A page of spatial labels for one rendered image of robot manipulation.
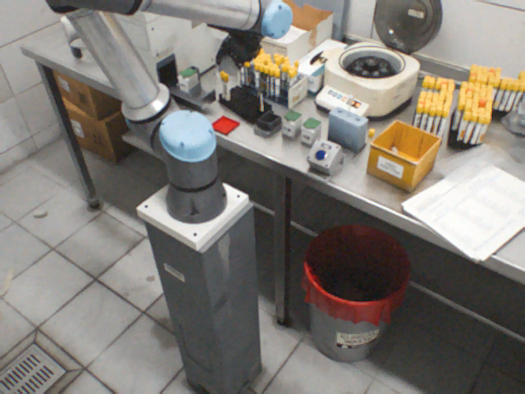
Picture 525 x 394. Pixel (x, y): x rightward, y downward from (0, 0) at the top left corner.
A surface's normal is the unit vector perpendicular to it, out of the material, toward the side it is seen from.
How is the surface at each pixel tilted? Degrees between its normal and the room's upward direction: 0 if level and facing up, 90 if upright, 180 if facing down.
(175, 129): 7
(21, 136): 90
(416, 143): 90
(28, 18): 90
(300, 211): 2
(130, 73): 92
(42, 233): 0
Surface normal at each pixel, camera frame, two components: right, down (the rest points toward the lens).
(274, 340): -0.03, -0.72
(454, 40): -0.59, 0.57
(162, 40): 0.80, 0.40
